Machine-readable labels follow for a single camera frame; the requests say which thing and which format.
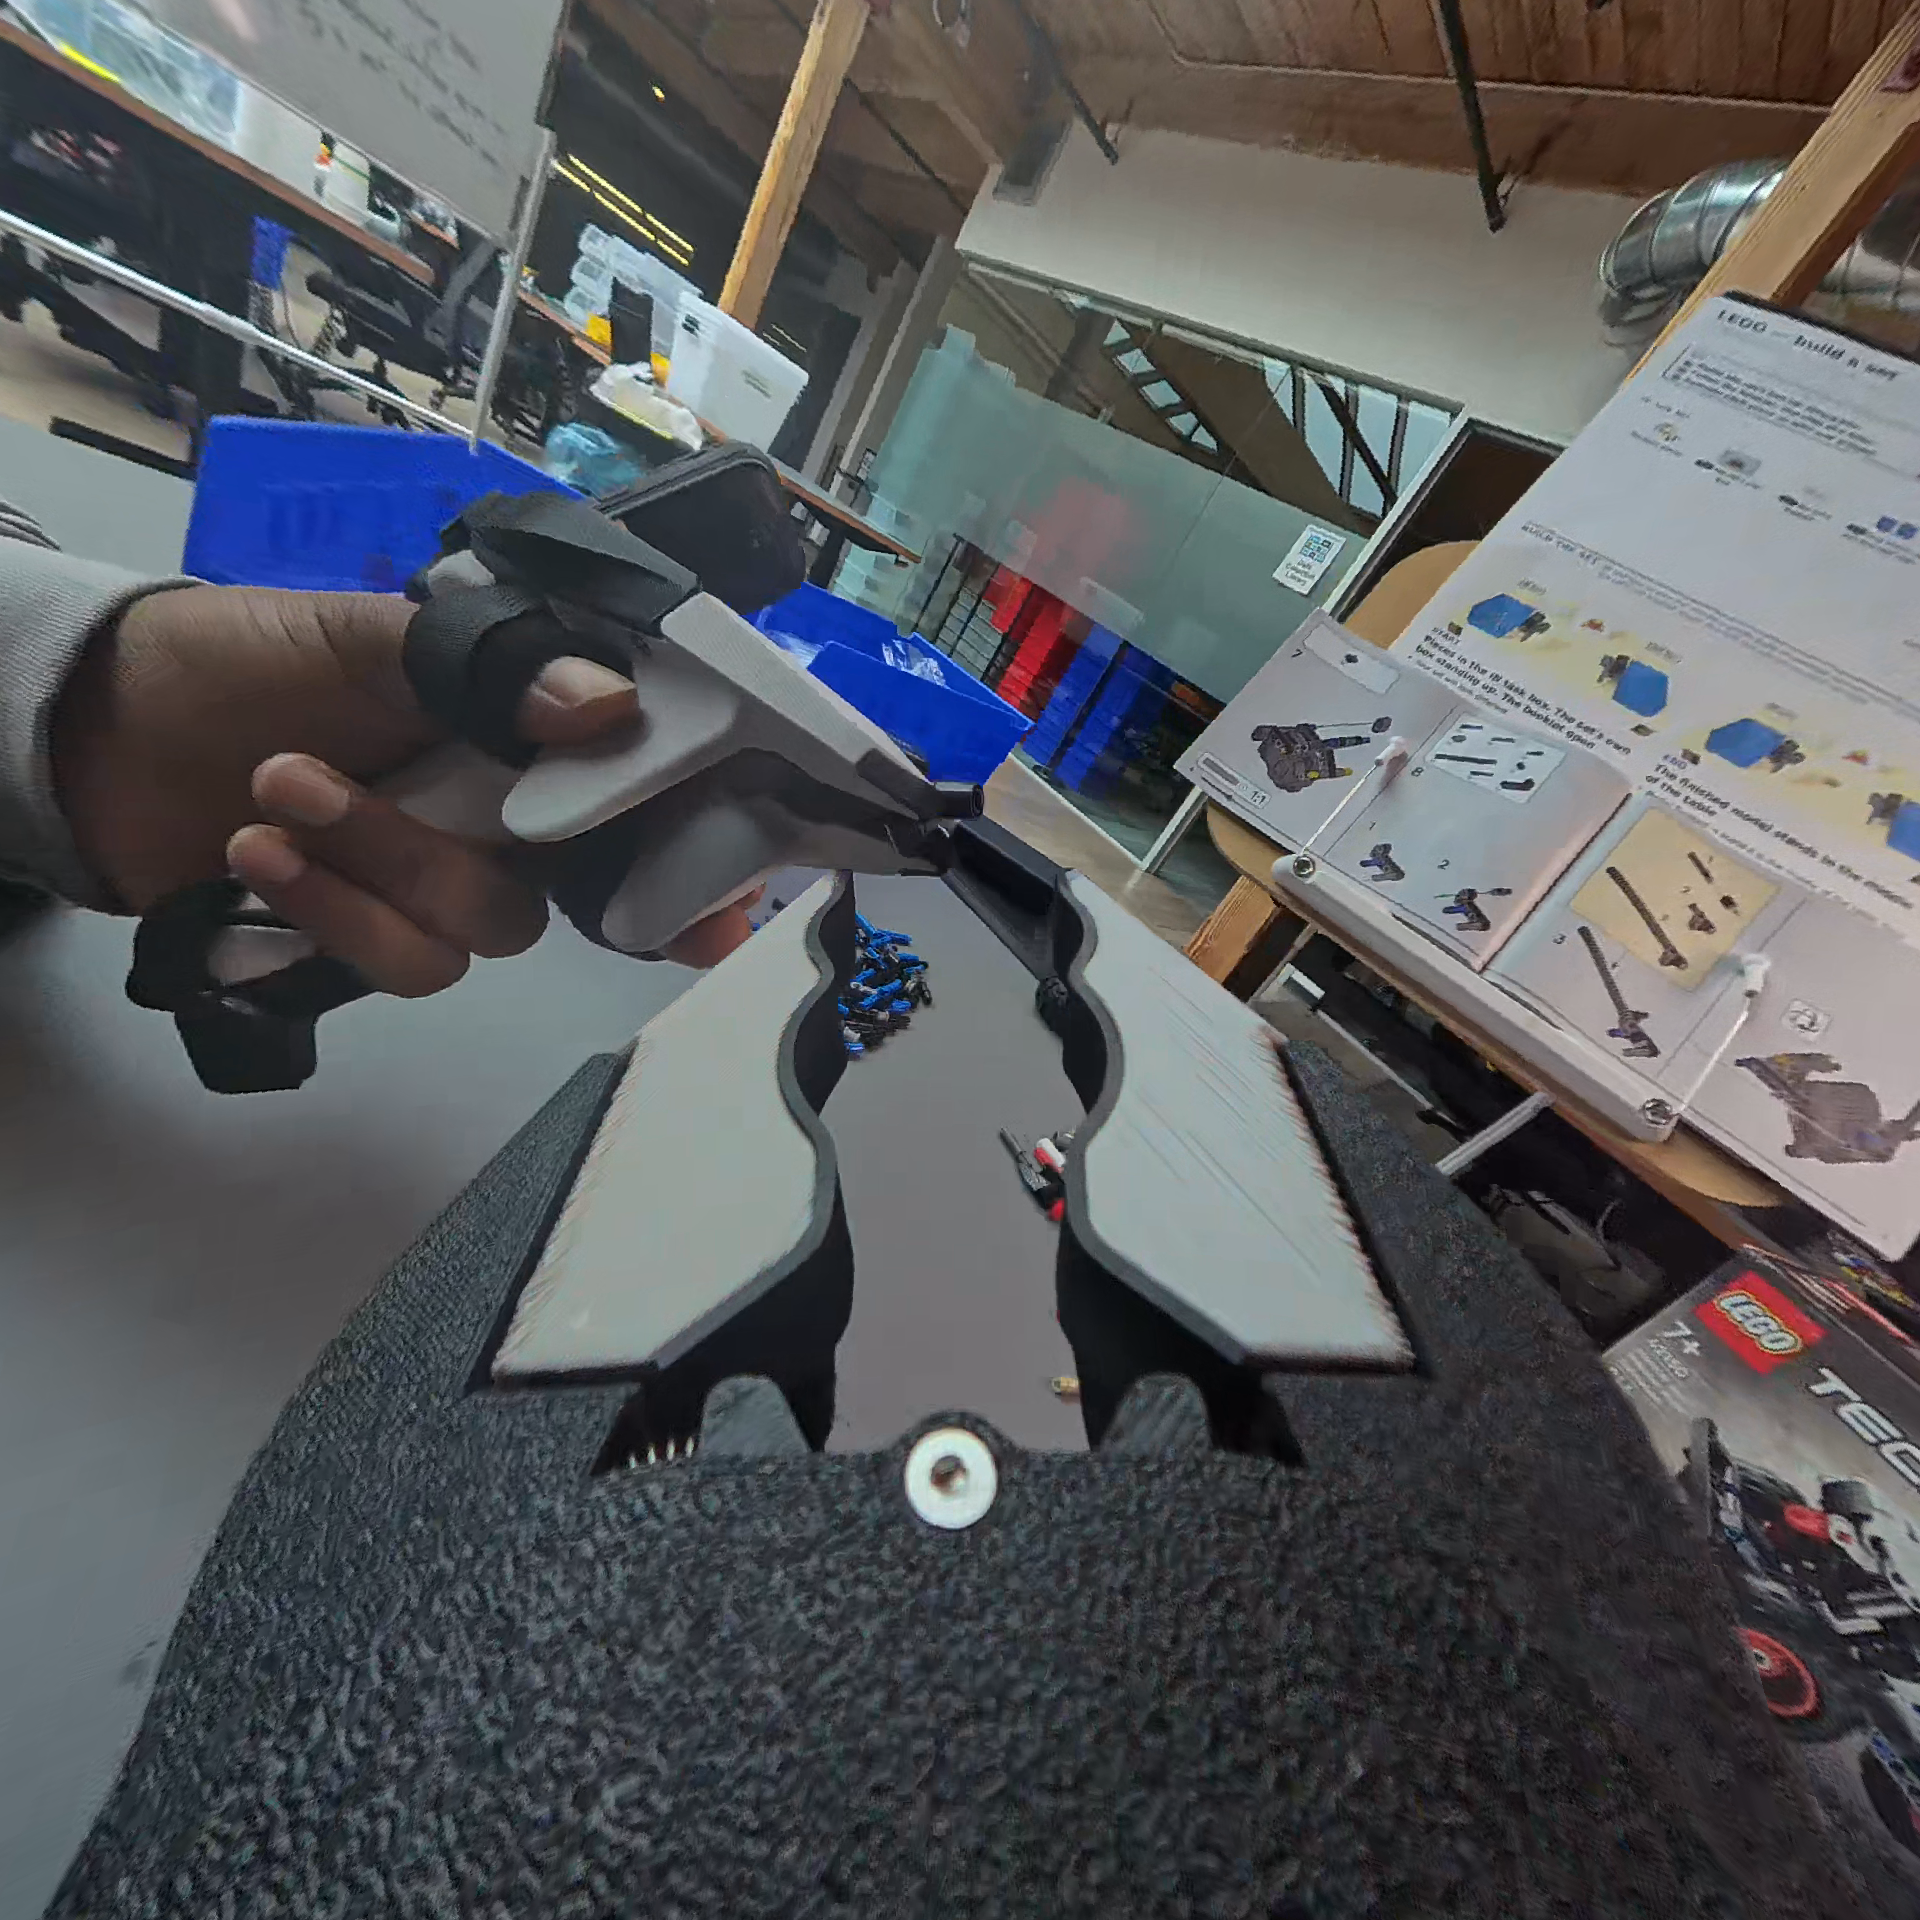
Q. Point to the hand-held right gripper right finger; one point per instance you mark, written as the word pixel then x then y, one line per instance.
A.
pixel 1216 1187

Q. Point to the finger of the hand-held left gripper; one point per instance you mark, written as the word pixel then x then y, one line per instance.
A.
pixel 1014 898

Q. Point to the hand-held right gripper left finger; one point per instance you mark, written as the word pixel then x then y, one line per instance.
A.
pixel 676 1199

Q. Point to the person's left forearm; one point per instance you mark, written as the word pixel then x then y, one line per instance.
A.
pixel 46 677

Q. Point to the grey desk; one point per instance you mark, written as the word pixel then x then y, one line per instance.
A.
pixel 300 1276

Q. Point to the long wooden desk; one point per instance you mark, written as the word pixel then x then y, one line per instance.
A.
pixel 224 158

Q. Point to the person's left hand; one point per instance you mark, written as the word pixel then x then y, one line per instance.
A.
pixel 224 689

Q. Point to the blue plastic bin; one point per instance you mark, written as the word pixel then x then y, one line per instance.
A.
pixel 820 617
pixel 928 719
pixel 332 509

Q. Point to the pile of blue black pins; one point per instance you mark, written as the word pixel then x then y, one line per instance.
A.
pixel 885 982

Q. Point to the pile of mixed toy parts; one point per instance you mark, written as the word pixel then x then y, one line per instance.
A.
pixel 1043 1162

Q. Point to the stack of blue bins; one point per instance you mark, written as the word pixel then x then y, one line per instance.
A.
pixel 1109 705

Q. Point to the stack of red bins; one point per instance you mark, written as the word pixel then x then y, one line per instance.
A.
pixel 1051 598

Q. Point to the frosted glass partition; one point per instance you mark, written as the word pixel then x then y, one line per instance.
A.
pixel 960 494

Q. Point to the white storage box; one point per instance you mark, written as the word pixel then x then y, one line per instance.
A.
pixel 737 375

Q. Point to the stack of clear storage boxes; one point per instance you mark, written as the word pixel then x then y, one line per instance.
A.
pixel 628 284

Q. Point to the white paper sign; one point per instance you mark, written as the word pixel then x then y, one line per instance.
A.
pixel 1313 558

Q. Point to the black office chair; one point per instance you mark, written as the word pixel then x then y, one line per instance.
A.
pixel 406 321

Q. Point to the toy truck set box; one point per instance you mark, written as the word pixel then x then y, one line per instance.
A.
pixel 1800 1500

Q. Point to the whiteboard on stand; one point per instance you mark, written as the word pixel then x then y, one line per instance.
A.
pixel 406 92

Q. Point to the white instruction poster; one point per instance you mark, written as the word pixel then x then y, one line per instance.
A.
pixel 1724 494

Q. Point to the black ceiling pipe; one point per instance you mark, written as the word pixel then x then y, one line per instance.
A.
pixel 1469 121

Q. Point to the lego instruction booklet on stand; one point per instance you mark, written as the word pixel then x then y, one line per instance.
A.
pixel 1815 180

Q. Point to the wooden post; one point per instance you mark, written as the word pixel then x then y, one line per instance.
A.
pixel 788 166

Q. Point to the metal air duct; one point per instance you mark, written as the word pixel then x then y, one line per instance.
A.
pixel 1693 224

